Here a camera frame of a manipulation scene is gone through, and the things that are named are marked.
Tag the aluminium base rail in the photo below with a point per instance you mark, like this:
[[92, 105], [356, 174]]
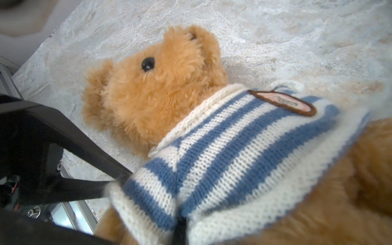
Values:
[[75, 215]]

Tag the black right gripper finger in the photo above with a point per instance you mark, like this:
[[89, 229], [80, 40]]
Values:
[[179, 236]]

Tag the blue white striped sweater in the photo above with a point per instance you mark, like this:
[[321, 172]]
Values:
[[237, 163]]

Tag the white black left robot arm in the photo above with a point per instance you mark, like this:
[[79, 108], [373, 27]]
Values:
[[18, 229]]

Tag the brown teddy bear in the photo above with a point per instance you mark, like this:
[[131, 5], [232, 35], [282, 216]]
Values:
[[142, 98]]

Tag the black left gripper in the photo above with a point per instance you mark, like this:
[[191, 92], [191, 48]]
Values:
[[32, 140]]

